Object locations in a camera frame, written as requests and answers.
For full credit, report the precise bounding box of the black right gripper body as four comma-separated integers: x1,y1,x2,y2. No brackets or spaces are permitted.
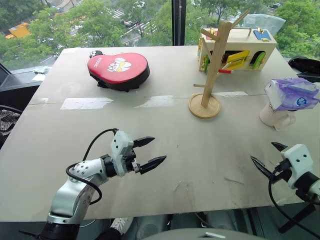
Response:
270,159,294,185

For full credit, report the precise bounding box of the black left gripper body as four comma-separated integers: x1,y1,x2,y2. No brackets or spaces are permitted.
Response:
123,147,141,175

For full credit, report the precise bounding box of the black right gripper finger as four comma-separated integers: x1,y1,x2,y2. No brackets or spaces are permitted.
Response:
270,141,289,153
250,155,274,179

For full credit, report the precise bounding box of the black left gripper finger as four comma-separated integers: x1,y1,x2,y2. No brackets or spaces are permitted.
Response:
132,136,156,149
138,155,168,175

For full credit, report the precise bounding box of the white ceramic mug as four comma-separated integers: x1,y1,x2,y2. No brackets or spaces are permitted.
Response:
258,100,297,132

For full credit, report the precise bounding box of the wooden mug tree stand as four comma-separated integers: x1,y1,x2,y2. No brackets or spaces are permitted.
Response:
187,9,251,119

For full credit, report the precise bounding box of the purple tissue pack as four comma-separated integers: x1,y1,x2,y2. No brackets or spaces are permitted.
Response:
264,77,320,112

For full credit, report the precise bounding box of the white tape strip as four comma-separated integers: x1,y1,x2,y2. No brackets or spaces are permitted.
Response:
214,91,249,98

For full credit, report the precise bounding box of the red heart-shaped punch pad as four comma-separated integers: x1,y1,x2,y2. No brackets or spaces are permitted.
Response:
87,50,151,93

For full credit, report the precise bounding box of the black bag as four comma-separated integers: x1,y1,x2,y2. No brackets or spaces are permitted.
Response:
287,56,320,76

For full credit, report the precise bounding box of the wooden latch busy box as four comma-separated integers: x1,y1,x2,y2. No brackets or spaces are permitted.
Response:
196,26,278,74

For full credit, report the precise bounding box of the clear plastic sheet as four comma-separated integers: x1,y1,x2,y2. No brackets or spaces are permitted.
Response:
243,13,287,34

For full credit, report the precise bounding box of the black white patterned cloth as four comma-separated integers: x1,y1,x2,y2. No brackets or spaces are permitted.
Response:
0,109,21,149

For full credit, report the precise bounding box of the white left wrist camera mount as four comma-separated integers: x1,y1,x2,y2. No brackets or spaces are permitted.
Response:
109,129,135,178

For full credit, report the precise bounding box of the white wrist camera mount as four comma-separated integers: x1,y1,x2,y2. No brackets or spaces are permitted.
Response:
109,129,135,178
280,143,315,190

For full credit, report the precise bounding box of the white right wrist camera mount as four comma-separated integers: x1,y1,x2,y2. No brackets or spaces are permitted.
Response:
280,143,315,190

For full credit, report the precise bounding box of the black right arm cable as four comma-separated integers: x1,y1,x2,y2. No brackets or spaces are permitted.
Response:
268,169,320,240

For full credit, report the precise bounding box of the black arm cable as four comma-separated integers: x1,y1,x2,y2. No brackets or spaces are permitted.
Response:
65,128,119,205
268,169,320,240

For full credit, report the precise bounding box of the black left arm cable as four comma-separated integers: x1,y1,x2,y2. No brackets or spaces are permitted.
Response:
65,128,119,205

